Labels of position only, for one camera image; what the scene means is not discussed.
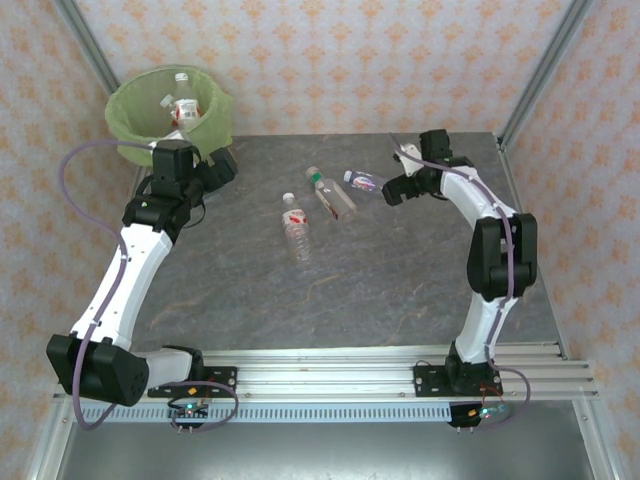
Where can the clear bottle red white label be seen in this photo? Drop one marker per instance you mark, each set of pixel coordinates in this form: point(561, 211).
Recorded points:
point(166, 101)

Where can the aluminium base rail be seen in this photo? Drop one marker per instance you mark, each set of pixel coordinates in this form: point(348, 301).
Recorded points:
point(325, 375)

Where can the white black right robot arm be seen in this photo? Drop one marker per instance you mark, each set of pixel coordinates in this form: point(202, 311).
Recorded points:
point(475, 195)

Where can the green trash bin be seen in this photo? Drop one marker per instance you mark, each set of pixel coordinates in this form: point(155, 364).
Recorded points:
point(125, 120)

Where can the grey metal shelf panel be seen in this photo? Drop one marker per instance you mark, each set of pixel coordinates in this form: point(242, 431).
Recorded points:
point(300, 455)

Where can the black mounting plate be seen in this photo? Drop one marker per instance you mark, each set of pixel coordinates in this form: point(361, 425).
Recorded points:
point(222, 380)
point(430, 382)

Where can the clear bottle red text label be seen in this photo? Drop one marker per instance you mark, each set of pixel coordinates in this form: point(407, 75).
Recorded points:
point(187, 112)

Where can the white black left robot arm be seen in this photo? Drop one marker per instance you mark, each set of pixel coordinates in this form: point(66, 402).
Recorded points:
point(130, 270)

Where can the aluminium frame rail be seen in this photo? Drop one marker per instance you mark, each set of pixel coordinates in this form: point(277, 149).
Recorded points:
point(600, 445)
point(47, 445)

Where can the ribbed clear bottle red label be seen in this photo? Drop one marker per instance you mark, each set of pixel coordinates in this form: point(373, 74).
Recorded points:
point(295, 220)

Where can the small green circuit board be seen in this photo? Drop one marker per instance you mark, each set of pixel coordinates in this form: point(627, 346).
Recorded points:
point(189, 410)
point(487, 412)

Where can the clear bottle blue label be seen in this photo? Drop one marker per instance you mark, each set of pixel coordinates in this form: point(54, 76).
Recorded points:
point(364, 181)

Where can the aluminium frame post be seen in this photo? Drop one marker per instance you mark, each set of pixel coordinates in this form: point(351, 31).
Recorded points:
point(86, 40)
point(544, 70)

